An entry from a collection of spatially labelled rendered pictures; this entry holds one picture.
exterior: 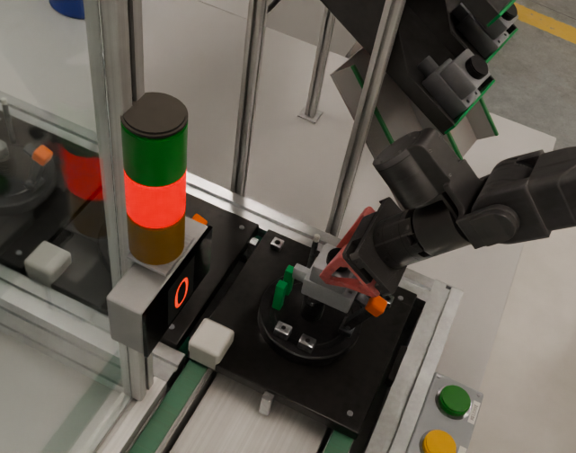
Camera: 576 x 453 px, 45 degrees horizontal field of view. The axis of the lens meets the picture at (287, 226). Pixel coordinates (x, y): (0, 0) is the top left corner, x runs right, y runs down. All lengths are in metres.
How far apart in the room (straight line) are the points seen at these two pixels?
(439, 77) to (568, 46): 2.76
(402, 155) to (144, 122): 0.27
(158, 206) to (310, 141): 0.82
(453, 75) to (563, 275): 0.51
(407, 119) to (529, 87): 2.22
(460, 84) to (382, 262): 0.27
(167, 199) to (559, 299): 0.84
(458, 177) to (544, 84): 2.66
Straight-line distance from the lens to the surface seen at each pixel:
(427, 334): 1.01
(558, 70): 3.48
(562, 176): 0.65
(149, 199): 0.57
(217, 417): 0.94
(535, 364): 1.17
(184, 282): 0.68
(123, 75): 0.52
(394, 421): 0.93
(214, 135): 1.35
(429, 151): 0.69
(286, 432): 0.94
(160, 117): 0.53
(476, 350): 1.14
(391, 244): 0.76
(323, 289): 0.86
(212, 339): 0.91
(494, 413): 1.10
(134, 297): 0.64
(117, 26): 0.49
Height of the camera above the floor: 1.76
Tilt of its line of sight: 49 degrees down
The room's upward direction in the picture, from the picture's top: 11 degrees clockwise
